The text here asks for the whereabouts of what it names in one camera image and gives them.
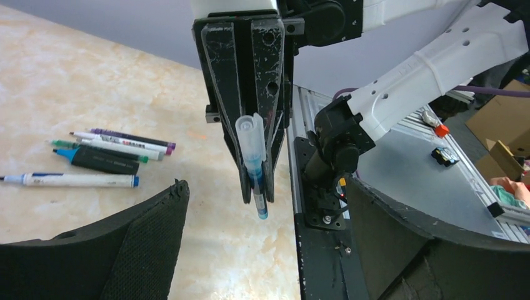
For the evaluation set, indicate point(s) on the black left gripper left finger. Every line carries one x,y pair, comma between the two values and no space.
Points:
129,255

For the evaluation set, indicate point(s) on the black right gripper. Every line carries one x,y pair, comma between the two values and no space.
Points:
247,63

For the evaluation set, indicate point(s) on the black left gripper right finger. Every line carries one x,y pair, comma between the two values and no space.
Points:
407,254

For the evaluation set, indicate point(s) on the blue capped pen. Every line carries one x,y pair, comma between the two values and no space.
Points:
250,135

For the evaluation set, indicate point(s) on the white pen blue cap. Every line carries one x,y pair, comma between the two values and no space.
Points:
74,180

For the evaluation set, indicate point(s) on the black blue highlighter marker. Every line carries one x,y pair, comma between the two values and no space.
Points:
98,161

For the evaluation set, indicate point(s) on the purple white pen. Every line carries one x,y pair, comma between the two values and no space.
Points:
127,142

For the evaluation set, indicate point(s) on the dark blue pen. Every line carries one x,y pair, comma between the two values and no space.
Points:
171,145

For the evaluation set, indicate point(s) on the green transparent pen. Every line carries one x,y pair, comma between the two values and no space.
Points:
74,145

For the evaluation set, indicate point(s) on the white grey marker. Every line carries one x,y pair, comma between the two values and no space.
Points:
155,155

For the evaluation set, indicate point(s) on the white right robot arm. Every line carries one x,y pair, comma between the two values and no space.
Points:
487,35

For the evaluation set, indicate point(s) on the small black yellow object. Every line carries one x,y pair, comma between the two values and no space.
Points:
445,156

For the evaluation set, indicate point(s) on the small orange white object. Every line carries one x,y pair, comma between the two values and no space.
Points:
433,121

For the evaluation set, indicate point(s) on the cardboard box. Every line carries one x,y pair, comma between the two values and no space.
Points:
502,126

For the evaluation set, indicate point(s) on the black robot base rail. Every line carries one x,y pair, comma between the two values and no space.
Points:
328,261

